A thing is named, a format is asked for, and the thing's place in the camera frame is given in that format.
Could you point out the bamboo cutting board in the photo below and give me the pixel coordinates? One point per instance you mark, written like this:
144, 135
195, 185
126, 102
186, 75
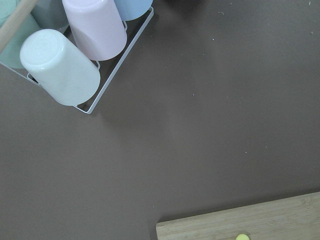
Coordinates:
293, 218

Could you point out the white wire cup rack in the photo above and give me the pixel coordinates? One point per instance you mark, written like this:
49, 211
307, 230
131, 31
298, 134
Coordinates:
108, 68

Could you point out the grey plastic cup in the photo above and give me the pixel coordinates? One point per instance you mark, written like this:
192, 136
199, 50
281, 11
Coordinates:
50, 14

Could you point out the white plastic cup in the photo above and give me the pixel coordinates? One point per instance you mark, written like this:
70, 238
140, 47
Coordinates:
59, 67

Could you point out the wooden rack handle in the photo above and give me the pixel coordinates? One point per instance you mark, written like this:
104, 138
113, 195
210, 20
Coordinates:
14, 21

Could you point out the green plastic cup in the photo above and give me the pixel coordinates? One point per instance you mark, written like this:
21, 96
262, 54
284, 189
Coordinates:
10, 56

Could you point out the yellow-green knife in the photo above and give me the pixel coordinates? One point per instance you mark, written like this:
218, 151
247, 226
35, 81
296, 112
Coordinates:
242, 237

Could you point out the blue plastic cup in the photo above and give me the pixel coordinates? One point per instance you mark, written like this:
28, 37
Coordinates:
132, 9

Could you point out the pink plastic cup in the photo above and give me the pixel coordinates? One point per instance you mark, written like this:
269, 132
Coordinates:
97, 28

